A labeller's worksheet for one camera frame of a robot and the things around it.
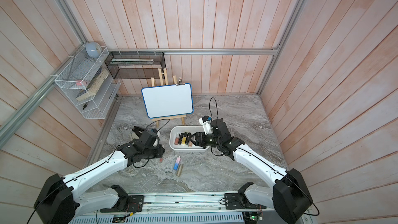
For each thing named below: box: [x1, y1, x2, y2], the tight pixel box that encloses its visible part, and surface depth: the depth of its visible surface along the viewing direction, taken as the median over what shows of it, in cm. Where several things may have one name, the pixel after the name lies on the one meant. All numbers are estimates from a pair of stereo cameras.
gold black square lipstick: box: [181, 131, 188, 145], surface depth 96 cm
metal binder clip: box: [175, 76, 186, 86], surface depth 90 cm
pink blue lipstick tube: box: [173, 155, 182, 171], surface depth 87 cm
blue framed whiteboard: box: [140, 82, 194, 119], surface depth 92 cm
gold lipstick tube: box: [176, 163, 183, 177], surface depth 85 cm
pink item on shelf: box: [75, 79, 88, 87], surface depth 71 cm
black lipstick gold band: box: [185, 132, 192, 145], surface depth 97 cm
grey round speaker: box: [84, 41, 103, 59], surface depth 84 cm
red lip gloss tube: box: [174, 132, 180, 146], surface depth 97 cm
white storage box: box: [168, 125, 210, 153], surface depth 94 cm
